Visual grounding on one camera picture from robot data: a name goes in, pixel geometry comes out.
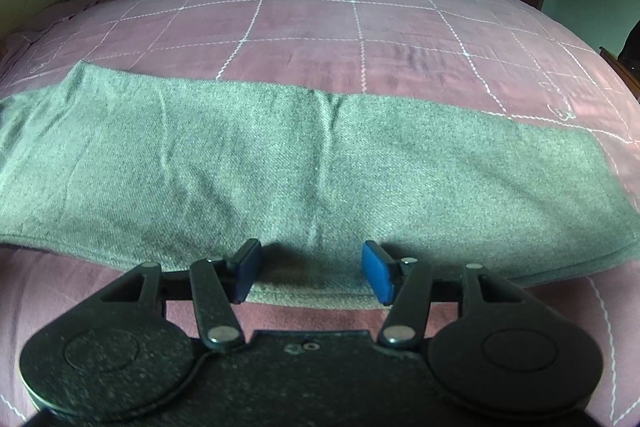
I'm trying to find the grey-green knit pants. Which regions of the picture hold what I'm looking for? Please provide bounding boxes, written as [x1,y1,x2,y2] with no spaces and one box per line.
[1,62,639,308]

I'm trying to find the pink checked bed sheet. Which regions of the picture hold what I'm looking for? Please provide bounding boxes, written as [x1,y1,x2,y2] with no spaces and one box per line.
[1,0,639,426]

